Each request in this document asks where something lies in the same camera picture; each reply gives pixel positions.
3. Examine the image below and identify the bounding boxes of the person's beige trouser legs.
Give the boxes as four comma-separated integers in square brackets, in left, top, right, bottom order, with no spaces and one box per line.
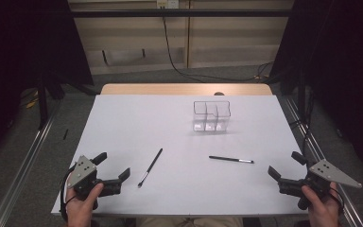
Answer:
[135,216,245,227]

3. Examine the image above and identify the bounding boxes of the aluminium floor rail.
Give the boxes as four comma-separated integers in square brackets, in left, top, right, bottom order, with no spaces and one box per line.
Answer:
[0,103,62,227]
[285,96,363,227]

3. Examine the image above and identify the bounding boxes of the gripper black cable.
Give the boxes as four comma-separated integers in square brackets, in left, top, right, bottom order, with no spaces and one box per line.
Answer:
[60,165,78,221]
[329,185,345,216]

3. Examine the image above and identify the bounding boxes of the black curtain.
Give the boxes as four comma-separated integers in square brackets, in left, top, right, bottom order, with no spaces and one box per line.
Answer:
[0,0,94,165]
[268,0,363,178]

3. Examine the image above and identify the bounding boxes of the black horizontal metal bar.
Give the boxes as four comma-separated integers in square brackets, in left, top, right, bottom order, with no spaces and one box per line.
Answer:
[70,9,294,18]

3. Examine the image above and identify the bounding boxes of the white wall outlet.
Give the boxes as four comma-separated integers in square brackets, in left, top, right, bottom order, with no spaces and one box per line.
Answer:
[156,0,180,9]

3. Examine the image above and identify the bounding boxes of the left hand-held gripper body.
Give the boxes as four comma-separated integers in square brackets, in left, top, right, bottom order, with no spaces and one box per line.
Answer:
[66,154,123,211]

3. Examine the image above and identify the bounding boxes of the black pen with silver tip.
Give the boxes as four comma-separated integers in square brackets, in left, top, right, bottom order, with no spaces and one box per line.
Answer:
[208,154,255,165]

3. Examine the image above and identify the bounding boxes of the white table cover sheet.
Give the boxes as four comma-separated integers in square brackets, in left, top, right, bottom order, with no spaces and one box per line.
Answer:
[50,94,329,218]

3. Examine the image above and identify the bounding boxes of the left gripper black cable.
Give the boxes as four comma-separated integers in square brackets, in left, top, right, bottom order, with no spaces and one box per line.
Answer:
[60,165,78,221]

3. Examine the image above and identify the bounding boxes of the long black floor cable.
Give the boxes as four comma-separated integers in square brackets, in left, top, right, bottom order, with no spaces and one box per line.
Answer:
[161,6,275,83]

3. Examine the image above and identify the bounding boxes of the black metal stand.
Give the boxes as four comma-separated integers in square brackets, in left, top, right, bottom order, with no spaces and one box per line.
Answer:
[36,75,50,131]

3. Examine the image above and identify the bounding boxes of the person's left hand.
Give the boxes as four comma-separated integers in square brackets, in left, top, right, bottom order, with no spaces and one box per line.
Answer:
[65,182,105,227]

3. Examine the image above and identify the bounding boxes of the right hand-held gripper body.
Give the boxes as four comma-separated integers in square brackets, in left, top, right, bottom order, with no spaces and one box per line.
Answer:
[278,159,363,211]

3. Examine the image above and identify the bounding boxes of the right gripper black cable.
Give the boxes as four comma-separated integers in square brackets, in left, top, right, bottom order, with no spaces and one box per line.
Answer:
[329,185,345,216]

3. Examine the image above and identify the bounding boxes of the wooden table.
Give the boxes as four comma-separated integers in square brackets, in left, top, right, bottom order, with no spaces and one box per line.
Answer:
[99,82,273,96]

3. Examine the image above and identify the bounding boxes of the clear plastic organizer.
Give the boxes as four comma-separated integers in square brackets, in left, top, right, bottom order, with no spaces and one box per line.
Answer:
[192,99,232,132]

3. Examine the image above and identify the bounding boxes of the person's right hand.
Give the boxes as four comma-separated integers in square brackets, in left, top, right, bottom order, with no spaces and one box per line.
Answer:
[302,183,341,227]

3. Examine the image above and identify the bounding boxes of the thin black makeup brush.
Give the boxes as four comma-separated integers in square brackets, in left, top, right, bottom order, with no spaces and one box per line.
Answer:
[137,148,164,189]

